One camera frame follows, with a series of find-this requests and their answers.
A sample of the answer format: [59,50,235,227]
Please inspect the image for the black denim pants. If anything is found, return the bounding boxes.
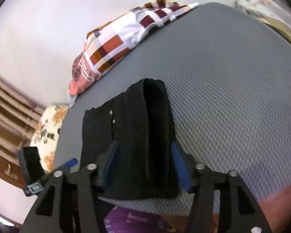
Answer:
[80,78,179,200]

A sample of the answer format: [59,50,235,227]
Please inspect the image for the purple patterned clothing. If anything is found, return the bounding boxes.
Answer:
[104,206,177,233]

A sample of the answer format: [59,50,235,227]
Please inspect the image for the white floral orange pillow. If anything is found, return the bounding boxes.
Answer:
[30,105,69,173]

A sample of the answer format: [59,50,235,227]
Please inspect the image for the beige striped curtain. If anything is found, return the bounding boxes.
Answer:
[0,79,44,165]

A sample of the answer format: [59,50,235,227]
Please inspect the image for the light blue white cloth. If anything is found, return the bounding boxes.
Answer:
[68,93,78,108]

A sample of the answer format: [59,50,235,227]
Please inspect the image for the pink and plaid folded blanket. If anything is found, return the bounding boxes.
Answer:
[68,0,199,95]

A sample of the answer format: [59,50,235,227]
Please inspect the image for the grey mesh mattress pad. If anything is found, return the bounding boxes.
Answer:
[52,2,291,216]

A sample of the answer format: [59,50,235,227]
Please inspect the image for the white dotted fabric pile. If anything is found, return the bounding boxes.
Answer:
[236,0,291,28]

